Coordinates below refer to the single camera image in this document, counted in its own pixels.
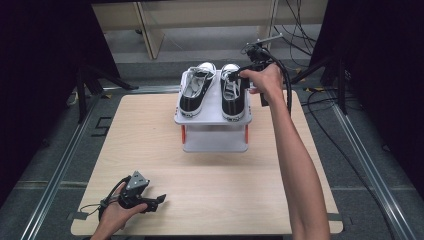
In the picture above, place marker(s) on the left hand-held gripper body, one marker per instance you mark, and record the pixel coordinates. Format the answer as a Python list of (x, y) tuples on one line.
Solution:
[(133, 195)]

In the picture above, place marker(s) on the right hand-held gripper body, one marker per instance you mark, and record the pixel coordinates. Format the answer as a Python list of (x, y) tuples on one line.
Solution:
[(259, 56)]

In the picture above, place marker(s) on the black canvas sneaker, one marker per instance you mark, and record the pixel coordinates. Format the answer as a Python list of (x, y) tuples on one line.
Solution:
[(191, 105), (233, 105)]

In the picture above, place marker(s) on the grey shoe rack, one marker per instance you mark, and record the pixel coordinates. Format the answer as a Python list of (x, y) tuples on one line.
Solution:
[(213, 140)]

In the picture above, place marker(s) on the person's right hand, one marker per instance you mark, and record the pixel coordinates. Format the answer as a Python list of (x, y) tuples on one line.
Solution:
[(268, 81)]

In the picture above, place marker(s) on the person's left hand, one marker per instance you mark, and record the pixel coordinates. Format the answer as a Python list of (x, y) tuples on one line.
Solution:
[(113, 215)]

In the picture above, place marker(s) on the light wooden furniture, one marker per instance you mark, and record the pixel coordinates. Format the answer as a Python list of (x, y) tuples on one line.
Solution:
[(200, 13)]

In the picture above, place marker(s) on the black tripod stand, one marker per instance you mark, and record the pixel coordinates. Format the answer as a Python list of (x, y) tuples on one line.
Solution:
[(81, 93), (340, 83)]

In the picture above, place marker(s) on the black curtain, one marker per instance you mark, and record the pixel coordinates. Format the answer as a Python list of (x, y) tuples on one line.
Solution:
[(36, 66), (386, 66)]

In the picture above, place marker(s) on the metal floor rail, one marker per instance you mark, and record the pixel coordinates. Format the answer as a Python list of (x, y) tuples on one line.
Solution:
[(373, 173), (56, 176)]

